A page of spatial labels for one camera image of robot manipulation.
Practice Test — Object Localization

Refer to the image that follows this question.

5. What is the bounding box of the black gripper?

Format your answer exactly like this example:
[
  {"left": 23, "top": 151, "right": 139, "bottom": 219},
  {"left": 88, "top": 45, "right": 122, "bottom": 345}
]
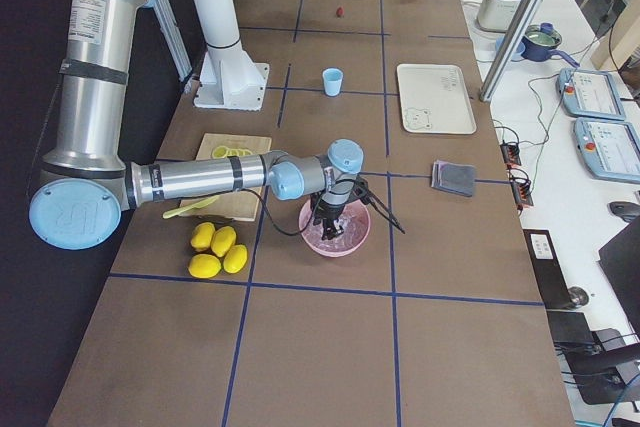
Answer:
[{"left": 310, "top": 191, "right": 351, "bottom": 240}]

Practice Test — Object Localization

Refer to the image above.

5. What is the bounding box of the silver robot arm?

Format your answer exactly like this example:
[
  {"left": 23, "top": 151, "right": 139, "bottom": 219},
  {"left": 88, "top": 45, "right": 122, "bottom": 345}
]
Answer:
[{"left": 28, "top": 0, "right": 364, "bottom": 250}]

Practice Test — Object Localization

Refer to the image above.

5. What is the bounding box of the pink bowl of ice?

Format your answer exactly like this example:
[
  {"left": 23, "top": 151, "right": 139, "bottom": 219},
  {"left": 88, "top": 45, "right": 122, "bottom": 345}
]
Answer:
[{"left": 301, "top": 201, "right": 371, "bottom": 257}]

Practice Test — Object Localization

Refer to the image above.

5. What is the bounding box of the light blue plastic cup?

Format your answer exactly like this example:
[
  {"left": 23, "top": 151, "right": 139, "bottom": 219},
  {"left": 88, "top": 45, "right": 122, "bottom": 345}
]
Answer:
[{"left": 322, "top": 67, "right": 344, "bottom": 97}]

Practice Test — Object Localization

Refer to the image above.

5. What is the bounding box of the wooden cutting board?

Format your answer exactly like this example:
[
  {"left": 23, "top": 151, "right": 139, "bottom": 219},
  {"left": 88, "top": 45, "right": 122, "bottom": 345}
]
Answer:
[{"left": 180, "top": 133, "right": 272, "bottom": 222}]

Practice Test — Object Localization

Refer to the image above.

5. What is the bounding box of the whole yellow lemon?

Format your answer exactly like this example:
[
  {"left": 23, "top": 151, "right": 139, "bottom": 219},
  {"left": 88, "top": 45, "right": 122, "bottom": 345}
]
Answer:
[
  {"left": 210, "top": 226, "right": 237, "bottom": 257},
  {"left": 222, "top": 244, "right": 248, "bottom": 274},
  {"left": 190, "top": 222, "right": 216, "bottom": 252},
  {"left": 188, "top": 253, "right": 222, "bottom": 279}
]

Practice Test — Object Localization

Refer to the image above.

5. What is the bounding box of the folded grey cloth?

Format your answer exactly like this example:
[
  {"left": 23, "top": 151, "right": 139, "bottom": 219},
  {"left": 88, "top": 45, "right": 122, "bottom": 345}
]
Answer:
[{"left": 431, "top": 160, "right": 476, "bottom": 197}]

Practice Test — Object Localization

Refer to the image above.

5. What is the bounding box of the yellow green plastic knife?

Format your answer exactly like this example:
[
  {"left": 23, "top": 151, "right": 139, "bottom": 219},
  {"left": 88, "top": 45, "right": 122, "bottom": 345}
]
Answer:
[{"left": 162, "top": 196, "right": 218, "bottom": 219}]

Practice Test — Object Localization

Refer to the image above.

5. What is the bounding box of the lemon slices stack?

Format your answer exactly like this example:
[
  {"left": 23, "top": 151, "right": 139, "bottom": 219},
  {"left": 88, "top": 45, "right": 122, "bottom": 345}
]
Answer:
[{"left": 211, "top": 145, "right": 253, "bottom": 159}]

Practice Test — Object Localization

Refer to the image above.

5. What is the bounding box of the cream bear serving tray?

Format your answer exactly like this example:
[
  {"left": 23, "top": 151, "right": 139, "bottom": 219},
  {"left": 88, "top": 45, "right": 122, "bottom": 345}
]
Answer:
[{"left": 396, "top": 63, "right": 476, "bottom": 135}]

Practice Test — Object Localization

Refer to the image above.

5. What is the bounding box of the blue bowl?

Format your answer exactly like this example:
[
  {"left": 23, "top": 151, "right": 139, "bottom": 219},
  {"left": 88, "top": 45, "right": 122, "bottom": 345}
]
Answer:
[{"left": 494, "top": 37, "right": 527, "bottom": 63}]

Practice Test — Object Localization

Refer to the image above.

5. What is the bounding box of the white toaster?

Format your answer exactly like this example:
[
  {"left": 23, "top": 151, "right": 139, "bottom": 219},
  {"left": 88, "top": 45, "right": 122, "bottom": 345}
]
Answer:
[{"left": 477, "top": 0, "right": 521, "bottom": 32}]

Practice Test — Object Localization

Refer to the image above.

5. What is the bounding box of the blue pot with lid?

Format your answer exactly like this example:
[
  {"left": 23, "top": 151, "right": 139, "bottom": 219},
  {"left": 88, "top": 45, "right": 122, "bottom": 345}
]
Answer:
[{"left": 522, "top": 22, "right": 580, "bottom": 68}]

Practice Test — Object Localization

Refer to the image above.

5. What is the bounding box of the blue teach pendant far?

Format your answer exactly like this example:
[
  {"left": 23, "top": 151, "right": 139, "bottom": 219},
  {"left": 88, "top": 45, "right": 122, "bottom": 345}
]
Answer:
[{"left": 557, "top": 68, "right": 626, "bottom": 121}]

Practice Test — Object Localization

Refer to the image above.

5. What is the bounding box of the blue teach pendant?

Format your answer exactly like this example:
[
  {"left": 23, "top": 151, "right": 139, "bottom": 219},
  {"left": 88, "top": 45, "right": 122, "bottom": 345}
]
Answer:
[
  {"left": 573, "top": 118, "right": 639, "bottom": 184},
  {"left": 557, "top": 68, "right": 626, "bottom": 121}
]

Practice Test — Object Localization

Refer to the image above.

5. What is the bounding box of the blue teach pendant near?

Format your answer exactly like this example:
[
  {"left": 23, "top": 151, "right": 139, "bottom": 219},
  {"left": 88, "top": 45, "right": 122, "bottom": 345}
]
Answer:
[{"left": 573, "top": 118, "right": 639, "bottom": 184}]

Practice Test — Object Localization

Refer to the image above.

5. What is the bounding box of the black computer mouse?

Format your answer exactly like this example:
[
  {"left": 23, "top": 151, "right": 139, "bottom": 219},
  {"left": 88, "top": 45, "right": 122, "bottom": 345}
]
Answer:
[{"left": 608, "top": 201, "right": 640, "bottom": 223}]

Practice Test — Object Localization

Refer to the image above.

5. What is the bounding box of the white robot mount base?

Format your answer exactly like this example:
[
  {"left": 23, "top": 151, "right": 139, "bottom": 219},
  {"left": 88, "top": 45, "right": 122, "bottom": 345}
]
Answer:
[{"left": 193, "top": 0, "right": 270, "bottom": 111}]

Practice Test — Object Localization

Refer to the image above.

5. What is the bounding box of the aluminium frame post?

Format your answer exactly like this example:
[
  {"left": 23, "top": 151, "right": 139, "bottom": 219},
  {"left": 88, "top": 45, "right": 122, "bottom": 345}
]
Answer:
[{"left": 479, "top": 0, "right": 542, "bottom": 102}]

